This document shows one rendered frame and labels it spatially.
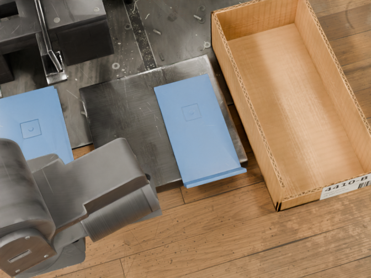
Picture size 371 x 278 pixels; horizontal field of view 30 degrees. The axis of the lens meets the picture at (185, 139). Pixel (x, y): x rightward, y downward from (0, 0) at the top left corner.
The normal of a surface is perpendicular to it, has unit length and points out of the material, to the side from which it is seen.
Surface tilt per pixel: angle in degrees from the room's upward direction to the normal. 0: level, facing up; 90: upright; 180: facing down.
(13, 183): 34
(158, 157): 0
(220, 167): 0
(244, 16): 90
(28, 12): 0
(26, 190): 53
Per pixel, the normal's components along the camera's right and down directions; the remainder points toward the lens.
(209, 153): -0.04, -0.46
